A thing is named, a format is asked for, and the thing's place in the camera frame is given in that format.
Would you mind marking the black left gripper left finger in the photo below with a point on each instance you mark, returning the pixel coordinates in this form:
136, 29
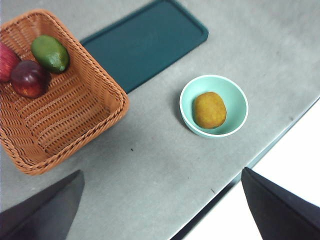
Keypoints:
45, 215

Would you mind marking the red apple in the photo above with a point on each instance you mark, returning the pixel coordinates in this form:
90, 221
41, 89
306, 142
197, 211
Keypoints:
6, 62

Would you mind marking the brown wicker basket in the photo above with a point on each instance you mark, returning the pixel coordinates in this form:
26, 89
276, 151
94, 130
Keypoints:
75, 112

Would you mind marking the teal ribbed bowl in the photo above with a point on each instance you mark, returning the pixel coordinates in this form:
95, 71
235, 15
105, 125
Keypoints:
235, 100

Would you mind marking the dark purple plum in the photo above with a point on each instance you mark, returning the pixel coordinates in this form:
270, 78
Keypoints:
28, 80

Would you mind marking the brown kiwifruit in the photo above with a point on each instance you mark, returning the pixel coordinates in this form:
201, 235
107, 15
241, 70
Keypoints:
210, 110

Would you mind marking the green avocado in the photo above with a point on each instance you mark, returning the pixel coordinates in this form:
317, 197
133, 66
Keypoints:
50, 53

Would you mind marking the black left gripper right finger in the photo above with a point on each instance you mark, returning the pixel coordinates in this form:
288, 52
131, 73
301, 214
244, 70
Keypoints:
280, 215

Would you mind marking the dark green rectangular tray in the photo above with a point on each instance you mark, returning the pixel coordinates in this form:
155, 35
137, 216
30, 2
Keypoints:
142, 45

